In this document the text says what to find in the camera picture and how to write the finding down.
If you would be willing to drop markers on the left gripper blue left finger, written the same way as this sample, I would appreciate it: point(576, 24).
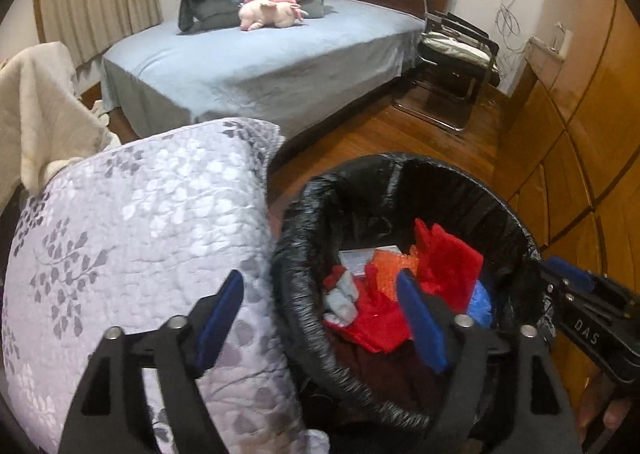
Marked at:
point(109, 412)

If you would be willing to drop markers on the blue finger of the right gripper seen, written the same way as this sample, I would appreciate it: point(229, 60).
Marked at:
point(577, 278)

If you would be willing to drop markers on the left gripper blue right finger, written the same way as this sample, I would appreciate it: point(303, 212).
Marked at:
point(503, 389)

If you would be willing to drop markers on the red white plastic bag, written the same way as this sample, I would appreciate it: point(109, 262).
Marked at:
point(361, 313)

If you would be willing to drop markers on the black lined trash bin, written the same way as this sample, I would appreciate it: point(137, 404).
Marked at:
point(372, 202)

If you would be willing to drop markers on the person's right hand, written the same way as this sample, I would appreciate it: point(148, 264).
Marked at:
point(597, 401)

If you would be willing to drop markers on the blue crumpled plastic bag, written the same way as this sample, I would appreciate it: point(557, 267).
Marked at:
point(480, 306)

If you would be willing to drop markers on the red paper sheet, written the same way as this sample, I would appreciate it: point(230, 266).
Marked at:
point(447, 266)

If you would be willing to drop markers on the wooden wardrobe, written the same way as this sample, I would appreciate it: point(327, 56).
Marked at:
point(569, 162)

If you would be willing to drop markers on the orange bubble wrap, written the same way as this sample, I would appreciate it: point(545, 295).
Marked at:
point(388, 264)

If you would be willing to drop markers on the grey floral quilted cover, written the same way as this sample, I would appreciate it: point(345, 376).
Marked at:
point(134, 236)

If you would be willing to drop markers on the white alcohol pad box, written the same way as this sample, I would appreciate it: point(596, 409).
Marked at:
point(355, 261)

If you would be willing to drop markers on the beige blanket on rack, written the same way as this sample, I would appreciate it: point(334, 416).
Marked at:
point(44, 125)

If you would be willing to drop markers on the bed with blue sheet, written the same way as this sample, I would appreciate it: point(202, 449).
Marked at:
point(294, 77)

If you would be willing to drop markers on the pink plush pig toy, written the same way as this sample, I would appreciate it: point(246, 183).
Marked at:
point(257, 14)

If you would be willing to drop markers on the black metal frame chair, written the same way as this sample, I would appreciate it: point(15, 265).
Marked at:
point(454, 61)

